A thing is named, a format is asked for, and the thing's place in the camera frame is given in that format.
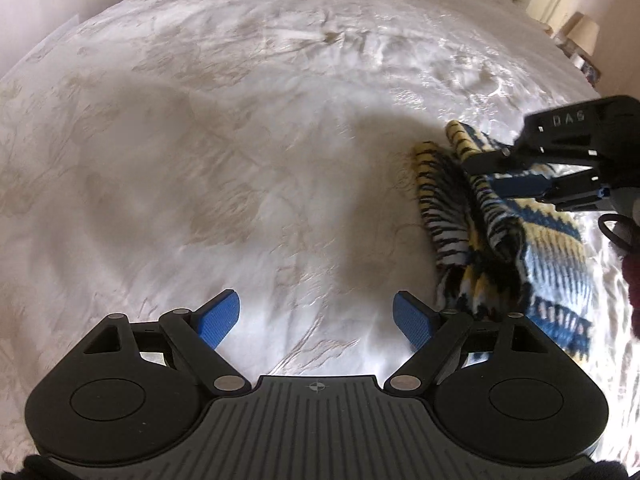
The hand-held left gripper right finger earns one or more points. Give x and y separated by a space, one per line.
412 320

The patterned knit sweater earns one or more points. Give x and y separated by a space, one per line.
550 270

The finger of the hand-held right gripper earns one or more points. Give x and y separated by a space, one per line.
500 159
520 187

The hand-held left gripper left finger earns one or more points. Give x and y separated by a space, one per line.
220 320

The table lamp with cream shade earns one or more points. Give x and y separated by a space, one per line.
584 34

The cream embroidered bedspread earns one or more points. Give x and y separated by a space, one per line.
250 160

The small items beside lamp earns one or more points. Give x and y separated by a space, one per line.
587 67

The person's right forearm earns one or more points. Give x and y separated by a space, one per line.
632 295

